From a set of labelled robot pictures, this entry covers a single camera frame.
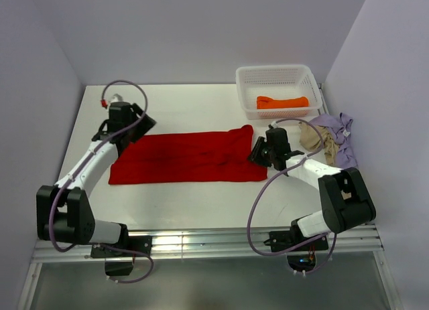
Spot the red t-shirt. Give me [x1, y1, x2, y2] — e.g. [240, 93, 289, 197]
[109, 125, 267, 185]

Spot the rolled orange t-shirt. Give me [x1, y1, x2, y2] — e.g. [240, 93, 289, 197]
[257, 96, 310, 110]

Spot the aluminium rail frame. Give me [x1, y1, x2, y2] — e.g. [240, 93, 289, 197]
[18, 225, 403, 309]

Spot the purple t-shirt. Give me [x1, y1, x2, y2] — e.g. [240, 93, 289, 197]
[310, 113, 358, 169]

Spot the white plastic basket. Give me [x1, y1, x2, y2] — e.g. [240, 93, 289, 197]
[235, 64, 322, 120]

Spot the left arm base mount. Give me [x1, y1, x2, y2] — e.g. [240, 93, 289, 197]
[90, 235, 154, 284]

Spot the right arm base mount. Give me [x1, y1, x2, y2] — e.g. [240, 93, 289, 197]
[263, 222, 329, 275]

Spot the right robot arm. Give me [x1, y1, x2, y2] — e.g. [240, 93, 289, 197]
[248, 127, 376, 250]

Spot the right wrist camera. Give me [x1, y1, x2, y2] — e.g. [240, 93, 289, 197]
[269, 121, 278, 129]

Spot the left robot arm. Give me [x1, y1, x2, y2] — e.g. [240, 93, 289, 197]
[36, 101, 156, 256]

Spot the beige t-shirt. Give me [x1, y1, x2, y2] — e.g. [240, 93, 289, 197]
[298, 122, 339, 167]

